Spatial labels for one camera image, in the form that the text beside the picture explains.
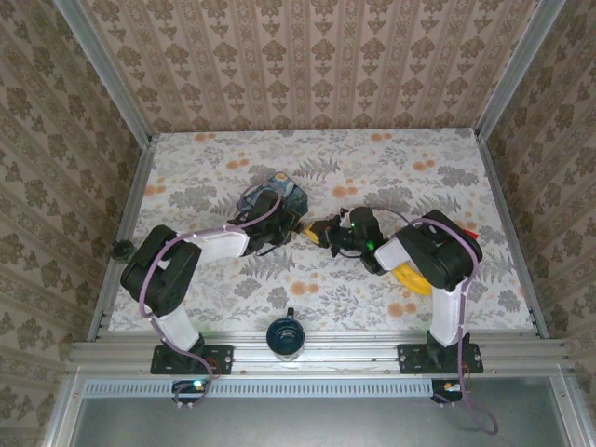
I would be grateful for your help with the starry night print tin box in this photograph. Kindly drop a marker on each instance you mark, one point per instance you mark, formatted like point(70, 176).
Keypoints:
point(291, 193)

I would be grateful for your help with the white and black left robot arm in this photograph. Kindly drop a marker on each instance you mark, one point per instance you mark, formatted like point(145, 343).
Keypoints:
point(163, 270)

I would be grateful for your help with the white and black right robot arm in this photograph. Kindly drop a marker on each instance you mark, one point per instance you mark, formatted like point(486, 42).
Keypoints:
point(447, 307)

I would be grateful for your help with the floral tablecloth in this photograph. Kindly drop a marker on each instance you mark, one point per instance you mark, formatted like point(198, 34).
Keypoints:
point(326, 288)

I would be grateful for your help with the yellow banana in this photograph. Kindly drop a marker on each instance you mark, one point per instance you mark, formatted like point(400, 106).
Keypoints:
point(414, 281)

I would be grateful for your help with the dark blue mug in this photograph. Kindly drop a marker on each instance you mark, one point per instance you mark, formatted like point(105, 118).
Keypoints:
point(285, 335)

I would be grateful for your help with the small red object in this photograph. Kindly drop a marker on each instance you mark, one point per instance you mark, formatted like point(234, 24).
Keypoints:
point(470, 233)

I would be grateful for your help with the small black knob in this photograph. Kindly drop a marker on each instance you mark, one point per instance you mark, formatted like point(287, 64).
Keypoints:
point(124, 251)

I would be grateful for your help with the black right controller box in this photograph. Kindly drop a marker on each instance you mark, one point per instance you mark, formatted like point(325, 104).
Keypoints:
point(447, 390)

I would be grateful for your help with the black controller box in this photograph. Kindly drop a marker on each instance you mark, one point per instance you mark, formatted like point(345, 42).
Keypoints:
point(447, 390)
point(188, 390)

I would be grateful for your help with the black left controller box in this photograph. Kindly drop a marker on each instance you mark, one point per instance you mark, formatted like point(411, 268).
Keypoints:
point(188, 390)

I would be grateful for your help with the grey metal panel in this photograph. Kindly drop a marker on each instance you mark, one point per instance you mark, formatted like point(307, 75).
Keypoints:
point(326, 423)

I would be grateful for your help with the aluminium mounting rail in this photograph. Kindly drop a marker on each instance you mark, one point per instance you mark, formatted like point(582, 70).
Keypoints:
point(349, 344)

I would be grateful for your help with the aluminium side rail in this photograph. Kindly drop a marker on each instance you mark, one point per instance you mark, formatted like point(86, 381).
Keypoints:
point(492, 177)
point(138, 186)

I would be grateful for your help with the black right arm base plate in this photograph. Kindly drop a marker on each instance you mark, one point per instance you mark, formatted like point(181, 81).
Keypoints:
point(414, 358)

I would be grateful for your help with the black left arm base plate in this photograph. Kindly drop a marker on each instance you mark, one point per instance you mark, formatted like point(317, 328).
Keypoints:
point(219, 358)

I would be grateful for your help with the aluminium frame post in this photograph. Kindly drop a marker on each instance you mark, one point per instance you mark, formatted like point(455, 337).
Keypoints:
point(518, 65)
point(113, 79)

